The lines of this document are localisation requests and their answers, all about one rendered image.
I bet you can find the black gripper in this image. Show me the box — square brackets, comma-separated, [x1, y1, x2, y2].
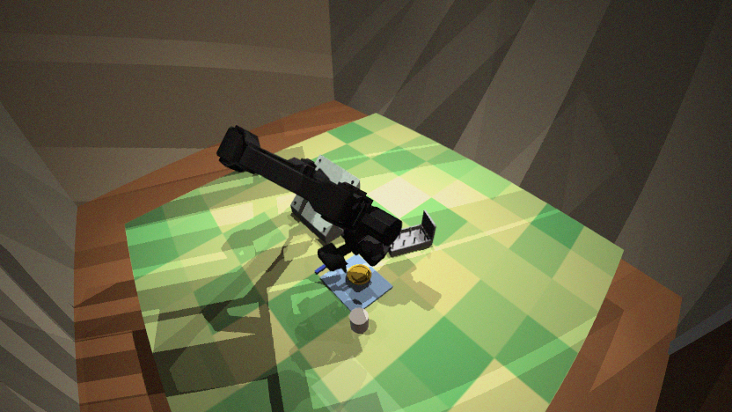
[318, 229, 367, 274]

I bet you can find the grey dish rack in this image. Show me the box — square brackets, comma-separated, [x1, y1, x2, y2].
[389, 210, 436, 255]

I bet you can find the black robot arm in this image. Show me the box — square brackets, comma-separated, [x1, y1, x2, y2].
[216, 125, 403, 267]

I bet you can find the grey cylinder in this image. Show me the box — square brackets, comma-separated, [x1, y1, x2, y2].
[349, 307, 369, 334]

